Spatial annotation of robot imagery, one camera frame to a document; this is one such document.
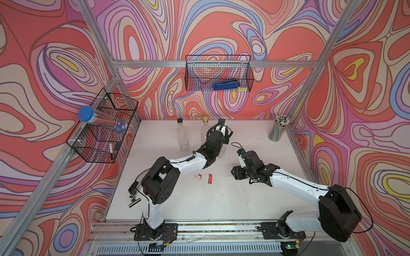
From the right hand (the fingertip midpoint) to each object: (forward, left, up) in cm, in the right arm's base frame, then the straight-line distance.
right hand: (237, 174), depth 86 cm
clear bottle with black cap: (+20, +30, +11) cm, 38 cm away
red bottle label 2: (+1, +15, -6) cm, 16 cm away
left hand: (+20, +5, +18) cm, 27 cm away
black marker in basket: (+3, +60, +21) cm, 64 cm away
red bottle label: (+2, +21, -4) cm, 21 cm away
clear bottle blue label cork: (+3, +9, +18) cm, 21 cm away
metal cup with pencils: (+27, -29, +7) cm, 40 cm away
